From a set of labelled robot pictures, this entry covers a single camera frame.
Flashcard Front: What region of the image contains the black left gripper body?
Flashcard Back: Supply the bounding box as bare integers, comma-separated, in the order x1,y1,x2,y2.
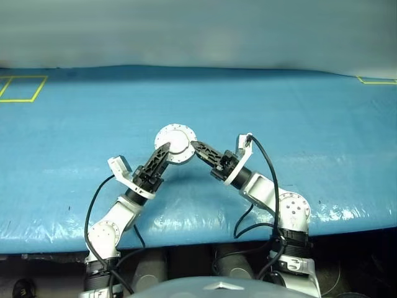
132,165,165,195

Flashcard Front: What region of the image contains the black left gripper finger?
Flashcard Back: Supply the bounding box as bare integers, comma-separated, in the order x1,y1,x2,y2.
142,142,171,176
152,152,171,183

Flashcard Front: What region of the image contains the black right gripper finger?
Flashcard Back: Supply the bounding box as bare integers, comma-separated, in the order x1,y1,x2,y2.
192,147,221,171
190,140,225,163

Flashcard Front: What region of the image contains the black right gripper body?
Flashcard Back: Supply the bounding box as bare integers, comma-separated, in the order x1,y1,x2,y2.
210,150,242,183

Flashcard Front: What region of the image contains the silver round motor lid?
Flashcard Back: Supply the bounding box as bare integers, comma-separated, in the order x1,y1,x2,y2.
154,124,198,156

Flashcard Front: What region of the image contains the blue table cover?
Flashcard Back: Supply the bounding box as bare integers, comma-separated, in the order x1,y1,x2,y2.
0,64,397,255

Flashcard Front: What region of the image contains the grey rounded cylinder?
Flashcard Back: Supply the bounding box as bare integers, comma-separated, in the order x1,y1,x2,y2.
212,244,256,281
131,249,169,293

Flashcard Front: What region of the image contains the grey rounded robot torso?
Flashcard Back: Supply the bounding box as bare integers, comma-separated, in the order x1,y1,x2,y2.
126,275,311,298

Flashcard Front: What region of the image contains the black rounded object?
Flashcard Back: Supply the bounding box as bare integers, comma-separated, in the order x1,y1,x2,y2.
13,278,35,298

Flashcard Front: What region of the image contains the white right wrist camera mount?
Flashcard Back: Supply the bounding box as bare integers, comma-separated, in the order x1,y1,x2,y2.
222,133,255,187

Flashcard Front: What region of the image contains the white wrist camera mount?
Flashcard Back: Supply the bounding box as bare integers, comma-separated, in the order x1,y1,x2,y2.
107,155,156,201
222,133,255,187

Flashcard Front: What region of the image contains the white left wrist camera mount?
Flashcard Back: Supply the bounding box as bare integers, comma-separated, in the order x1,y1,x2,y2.
107,155,156,201

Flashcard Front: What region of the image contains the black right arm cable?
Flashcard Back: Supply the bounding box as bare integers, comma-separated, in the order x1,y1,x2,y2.
233,132,288,282

